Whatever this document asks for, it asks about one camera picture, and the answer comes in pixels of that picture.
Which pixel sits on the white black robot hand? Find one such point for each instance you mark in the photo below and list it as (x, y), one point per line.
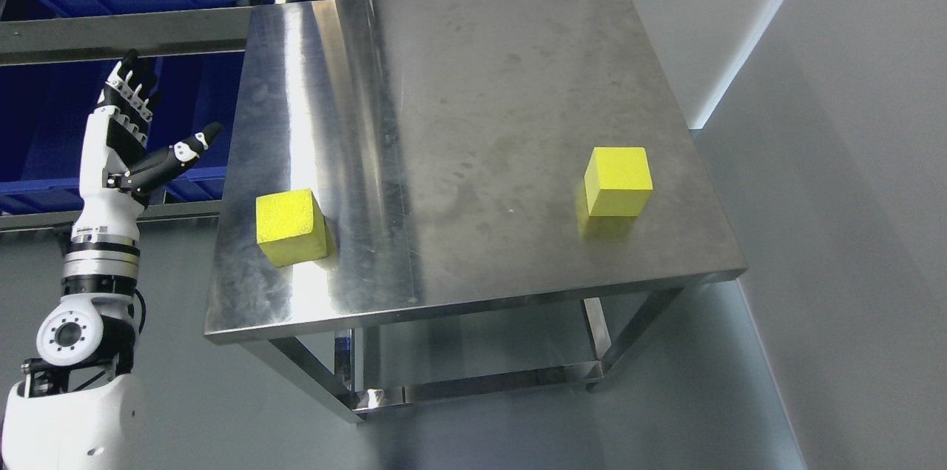
(117, 174)

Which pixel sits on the yellow foam block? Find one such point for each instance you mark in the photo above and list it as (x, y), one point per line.
(617, 182)
(290, 227)

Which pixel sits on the stainless steel table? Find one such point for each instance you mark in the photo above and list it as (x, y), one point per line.
(446, 142)

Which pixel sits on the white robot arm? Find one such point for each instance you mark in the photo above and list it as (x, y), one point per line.
(79, 405)

